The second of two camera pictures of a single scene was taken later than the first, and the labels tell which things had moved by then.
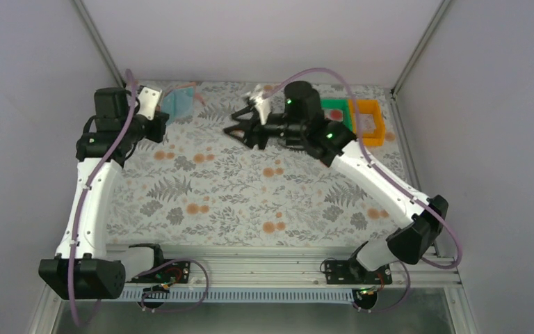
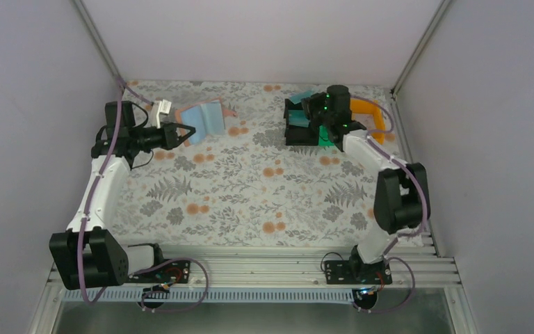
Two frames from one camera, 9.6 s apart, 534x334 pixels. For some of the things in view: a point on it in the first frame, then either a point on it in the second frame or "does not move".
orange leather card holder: (178, 102) -> (207, 118)
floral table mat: (193, 184) does not move
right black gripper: (256, 133) -> (304, 122)
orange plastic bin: (368, 106) does not move
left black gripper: (157, 127) -> (172, 135)
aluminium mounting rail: (301, 266) does not move
